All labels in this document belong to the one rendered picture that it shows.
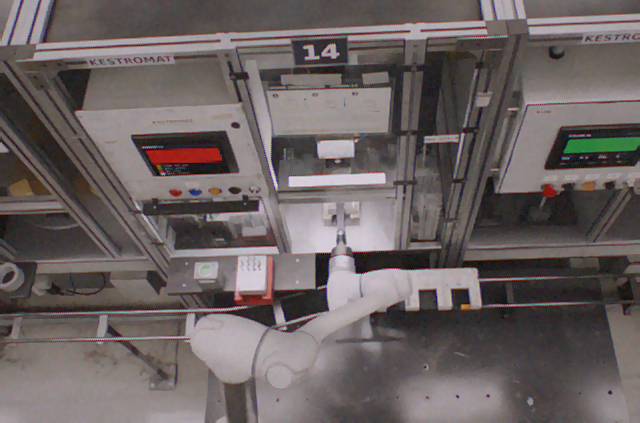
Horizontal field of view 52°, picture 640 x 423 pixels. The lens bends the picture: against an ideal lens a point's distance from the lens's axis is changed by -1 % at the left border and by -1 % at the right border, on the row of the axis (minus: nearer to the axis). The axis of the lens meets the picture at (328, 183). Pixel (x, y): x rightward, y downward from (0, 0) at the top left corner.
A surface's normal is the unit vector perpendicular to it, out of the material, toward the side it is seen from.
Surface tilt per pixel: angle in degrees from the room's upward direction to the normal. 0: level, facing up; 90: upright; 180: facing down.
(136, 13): 0
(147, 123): 90
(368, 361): 0
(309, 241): 0
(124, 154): 90
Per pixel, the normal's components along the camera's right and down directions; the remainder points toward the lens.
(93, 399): -0.07, -0.49
